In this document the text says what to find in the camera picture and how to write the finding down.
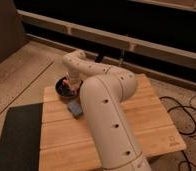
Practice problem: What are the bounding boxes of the dark grey floor mat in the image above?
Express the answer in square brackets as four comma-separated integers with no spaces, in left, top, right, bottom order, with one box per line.
[0,103,43,171]

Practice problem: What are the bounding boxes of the dark ceramic bowl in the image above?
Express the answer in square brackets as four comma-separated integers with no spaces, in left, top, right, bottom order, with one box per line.
[55,77,80,98]

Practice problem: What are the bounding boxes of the orange red pepper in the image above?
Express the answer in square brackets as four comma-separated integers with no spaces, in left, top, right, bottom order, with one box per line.
[62,78,69,85]

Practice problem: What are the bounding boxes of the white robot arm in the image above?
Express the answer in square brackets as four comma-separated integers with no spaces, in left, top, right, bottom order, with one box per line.
[63,50,152,171]

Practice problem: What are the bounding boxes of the brown cabinet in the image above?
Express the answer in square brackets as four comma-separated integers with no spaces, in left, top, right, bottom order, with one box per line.
[0,0,27,63]

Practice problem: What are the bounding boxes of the black floor cables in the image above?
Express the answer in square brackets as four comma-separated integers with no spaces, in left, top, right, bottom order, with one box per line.
[158,94,196,171]

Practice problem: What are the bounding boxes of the blue sponge block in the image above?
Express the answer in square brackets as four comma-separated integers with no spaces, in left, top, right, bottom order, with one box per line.
[67,100,83,118]

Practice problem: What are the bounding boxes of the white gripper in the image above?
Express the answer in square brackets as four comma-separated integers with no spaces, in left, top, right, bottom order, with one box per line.
[67,72,82,95]

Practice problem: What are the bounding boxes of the wooden table board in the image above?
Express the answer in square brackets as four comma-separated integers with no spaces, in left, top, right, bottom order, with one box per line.
[39,75,186,171]

